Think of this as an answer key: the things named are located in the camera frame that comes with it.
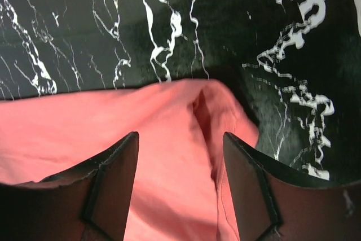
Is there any salmon red t shirt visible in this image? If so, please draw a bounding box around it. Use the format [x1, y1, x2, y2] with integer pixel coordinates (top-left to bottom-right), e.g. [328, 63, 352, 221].
[1, 80, 258, 240]

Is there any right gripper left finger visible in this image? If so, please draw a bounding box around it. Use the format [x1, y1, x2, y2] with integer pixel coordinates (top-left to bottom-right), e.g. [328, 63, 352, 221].
[1, 132, 139, 240]

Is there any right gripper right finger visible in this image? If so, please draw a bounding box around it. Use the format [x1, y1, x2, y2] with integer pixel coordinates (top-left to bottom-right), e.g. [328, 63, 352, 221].
[223, 133, 360, 240]

